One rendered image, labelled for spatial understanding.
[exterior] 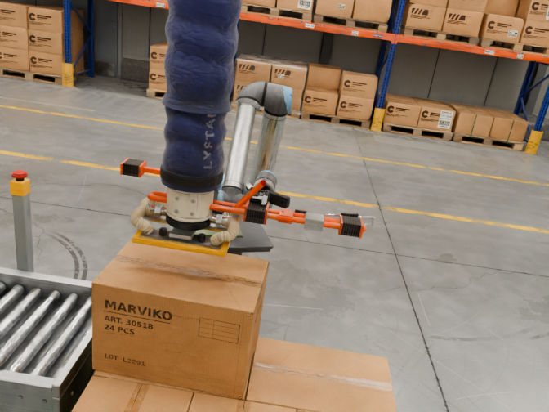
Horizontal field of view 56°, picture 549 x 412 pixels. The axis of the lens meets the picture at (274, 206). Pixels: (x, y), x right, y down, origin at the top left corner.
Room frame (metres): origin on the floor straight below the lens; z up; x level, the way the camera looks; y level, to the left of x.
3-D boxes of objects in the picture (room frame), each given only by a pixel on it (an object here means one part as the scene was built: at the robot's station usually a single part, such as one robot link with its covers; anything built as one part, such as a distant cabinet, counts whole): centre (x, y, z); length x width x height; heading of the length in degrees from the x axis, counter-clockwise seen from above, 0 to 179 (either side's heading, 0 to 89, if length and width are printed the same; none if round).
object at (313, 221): (1.73, -0.15, 1.23); 0.07 x 0.07 x 0.04; 89
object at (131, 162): (2.01, 0.61, 1.24); 0.09 x 0.08 x 0.05; 179
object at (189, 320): (1.75, 0.30, 0.74); 0.60 x 0.40 x 0.40; 86
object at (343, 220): (1.72, -0.29, 1.24); 0.08 x 0.07 x 0.05; 89
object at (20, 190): (2.26, 1.23, 0.50); 0.07 x 0.07 x 1.00; 88
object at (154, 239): (1.65, 0.31, 1.13); 0.34 x 0.10 x 0.05; 89
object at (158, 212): (1.74, 0.31, 1.17); 0.34 x 0.25 x 0.06; 89
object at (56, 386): (1.75, 0.67, 0.58); 0.70 x 0.03 x 0.06; 178
